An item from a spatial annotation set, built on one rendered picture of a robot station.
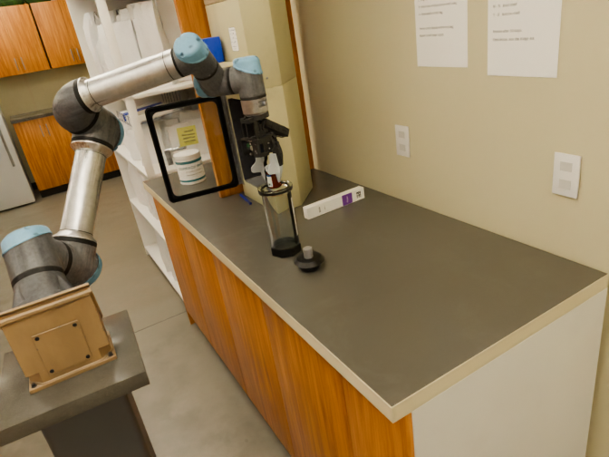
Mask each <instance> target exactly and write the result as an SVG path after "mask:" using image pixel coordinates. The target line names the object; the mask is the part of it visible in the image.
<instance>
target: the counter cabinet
mask: <svg viewBox="0 0 609 457"><path fill-rule="evenodd" d="M153 200H154V203H155V206H156V210H157V212H158V216H159V221H160V225H161V227H162V230H163V234H164V237H165V239H166V243H167V246H168V250H169V254H170V258H171V261H172V264H173V267H174V270H175V274H176V277H177V280H178V283H179V288H180V292H181V295H182V297H183V301H184V304H185V308H186V310H187V313H188V319H189V322H190V323H191V324H194V323H196V324H197V325H198V327H199V328H200V330H201V331H202V333H203V334H204V335H205V337H206V338H207V340H208V341H209V342H210V343H211V345H212V346H213V347H214V349H215V350H216V352H217V353H218V355H219V356H220V358H221V359H222V360H223V362H224V363H225V365H226V366H227V368H228V369H229V371H230V372H231V373H232V375H233V376H234V377H235V378H236V379H237V381H238V383H239V384H240V385H241V387H242V388H243V390H244V391H245V392H246V394H247V395H248V397H249V398H250V400H251V401H252V402H253V404H254V405H255V407H256V408H257V410H258V411H259V412H260V413H261V414H262V416H263V417H264V419H265V420H266V422H267V423H268V425H269V426H270V427H271V429H272V430H273V432H274V433H275V435H276V436H277V438H278V439H279V440H280V442H281V443H282V444H283V445H284V447H285V448H286V450H287V451H288V452H289V454H290V455H291V457H585V453H586V445H587V439H588V432H589V425H590V418H591V412H592V404H593V397H594V390H595V378H596V370H597V364H598V356H599V350H600V343H601V335H602V329H603V322H604V309H605V302H606V295H607V288H606V289H604V290H603V291H601V292H599V293H598V294H596V295H595V296H593V297H591V298H589V299H588V300H586V301H585V302H584V303H583V304H581V305H579V306H577V307H576V308H574V309H573V310H571V311H569V312H568V313H566V314H565V315H563V316H561V317H559V318H558V319H557V320H556V321H554V322H552V323H551V324H549V325H548V326H546V327H544V328H542V329H541V330H539V331H538V332H536V333H535V334H533V335H532V336H530V337H529V338H527V339H526V340H524V341H522V342H521V343H519V344H518V345H516V346H514V347H512V348H511V349H509V350H508V351H506V352H505V353H504V354H502V355H500V356H499V357H497V358H496V359H494V360H492V361H491V362H489V363H488V364H486V365H484V366H482V367H481V368H479V369H478V370H477V371H476V372H474V373H472V374H470V375H469V376H467V377H465V378H464V379H462V380H461V381H459V382H458V383H456V384H454V385H453V386H452V387H450V388H449V389H447V390H445V391H444V392H442V393H441V394H439V395H437V396H435V397H434V398H432V399H431V400H429V401H428V402H427V403H425V404H423V405H422V406H420V407H419V408H417V409H415V410H414V411H412V412H411V413H409V414H407V415H405V416H404V417H402V418H401V419H400V420H399V421H397V422H395V423H392V422H391V421H390V420H389V419H388V418H387V417H386V416H385V415H384V414H382V413H381V412H380V411H379V410H378V409H377V408H376V407H375V406H374V405H373V404H372V403H371V402H370V401H369V400H368V399H366V398H365V397H364V396H363V395H362V394H361V393H360V392H359V391H358V390H357V389H356V388H355V387H354V386H353V385H352V384H350V383H349V382H348V381H347V380H346V379H345V378H344V377H343V376H342V375H341V374H340V373H339V372H338V371H337V370H336V369H335V368H333V367H332V366H331V365H330V364H329V363H328V362H327V361H326V360H325V359H324V358H323V357H322V356H321V355H320V354H319V353H317V352H316V351H315V350H314V349H313V348H312V347H311V346H310V345H309V344H308V343H307V342H306V341H305V340H304V339H303V338H302V337H301V336H300V335H299V334H297V333H296V331H295V330H294V329H293V328H292V327H291V326H290V325H289V324H287V323H286V322H285V321H284V320H283V319H282V318H281V317H280V316H279V315H278V314H277V313H276V312H275V311H274V310H273V309H272V308H271V307H270V306H268V305H267V304H266V303H265V302H264V301H263V300H262V299H261V298H260V297H259V296H258V295H257V294H256V293H255V292H254V291H252V290H251V289H250V288H249V287H248V286H247V285H246V284H245V283H244V282H243V281H242V280H241V279H240V278H239V277H238V276H236V275H235V274H234V273H233V272H232V271H231V270H230V269H229V268H228V267H227V266H226V265H225V264H224V263H223V262H222V261H221V260H219V259H218V258H217V257H216V256H215V255H214V254H213V253H212V252H211V251H210V250H209V249H208V248H207V247H206V246H205V245H204V244H202V243H201V242H200V241H199V240H198V239H197V238H196V237H195V236H194V235H193V234H192V233H191V232H190V231H189V230H188V229H187V228H185V227H184V226H183V225H182V224H181V223H180V222H179V221H178V220H177V219H176V218H175V217H174V216H173V215H172V214H171V213H169V212H168V211H167V210H166V209H165V208H164V207H163V206H162V205H161V204H160V203H159V202H158V201H157V200H156V199H155V198H154V197H153Z"/></svg>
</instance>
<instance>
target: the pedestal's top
mask: <svg viewBox="0 0 609 457"><path fill-rule="evenodd" d="M102 321H103V324H104V327H105V329H106V331H109V332H110V335H111V340H112V343H113V346H114V349H115V353H116V355H117V359H115V360H112V361H110V362H109V363H106V364H104V365H100V366H98V367H95V368H93V369H91V370H89V371H87V372H84V373H82V374H78V375H76V376H74V377H72V378H69V379H67V380H64V381H62V382H60V383H58V384H54V385H52V386H50V387H47V388H45V389H43V390H41V391H39V392H36V393H34V394H30V392H29V377H25V375H24V372H23V370H22V368H21V366H20V365H19V363H18V361H17V359H16V357H15V354H14V352H13V351H11V352H8V353H5V355H4V362H3V369H2V375H1V382H0V447H2V446H4V445H7V444H8V443H11V442H14V441H17V440H19V439H21V438H24V437H25V436H27V435H30V434H32V433H36V432H38V431H41V430H42V429H44V428H47V427H49V426H51V425H54V424H56V423H59V422H61V421H64V420H66V419H68V418H71V417H73V416H75V415H77V414H79V413H83V412H85V411H88V410H90V409H92V408H94V407H96V406H99V405H101V404H105V403H107V402H109V401H111V400H113V399H115V398H118V397H120V396H123V395H125V394H128V393H130V392H132V391H135V390H137V389H139V388H141V387H143V386H146V385H148V384H150V381H149V378H148V375H147V372H146V369H145V365H144V363H143V360H142V357H141V353H140V349H139V346H138V342H137V339H136V336H135V334H134V330H133V327H132V324H131V320H130V317H129V314H128V311H127V310H123V311H121V312H119V313H116V314H113V315H110V316H106V317H104V318H103V319H102Z"/></svg>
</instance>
